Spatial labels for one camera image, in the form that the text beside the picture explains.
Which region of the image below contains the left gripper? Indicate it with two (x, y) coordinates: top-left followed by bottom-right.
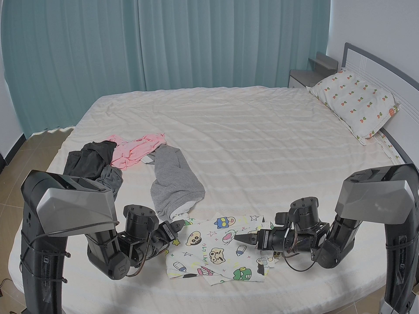
(152, 219), (186, 253)

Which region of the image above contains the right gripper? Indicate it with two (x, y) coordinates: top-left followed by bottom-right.
(234, 227), (290, 253)

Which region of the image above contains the white printed pyjama top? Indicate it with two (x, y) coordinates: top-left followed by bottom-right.
(165, 215), (279, 287)

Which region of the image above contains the grey garment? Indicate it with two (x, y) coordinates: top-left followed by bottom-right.
(150, 145), (206, 220)

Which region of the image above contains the pink garment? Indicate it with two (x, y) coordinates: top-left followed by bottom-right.
(111, 132), (167, 171)

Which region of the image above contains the bed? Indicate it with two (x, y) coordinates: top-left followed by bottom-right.
(8, 43), (419, 310)

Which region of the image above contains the black garment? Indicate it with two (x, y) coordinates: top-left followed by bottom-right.
(63, 140), (123, 200)

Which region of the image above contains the grey bedside table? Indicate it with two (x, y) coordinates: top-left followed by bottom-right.
(289, 52), (338, 89)

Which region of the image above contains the white printed pillow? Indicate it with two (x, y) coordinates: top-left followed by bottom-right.
(307, 69), (400, 146)

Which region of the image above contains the blue-green curtain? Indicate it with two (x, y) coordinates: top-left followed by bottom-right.
(2, 0), (331, 137)

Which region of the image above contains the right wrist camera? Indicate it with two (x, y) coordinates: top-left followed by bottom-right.
(275, 212), (291, 231)

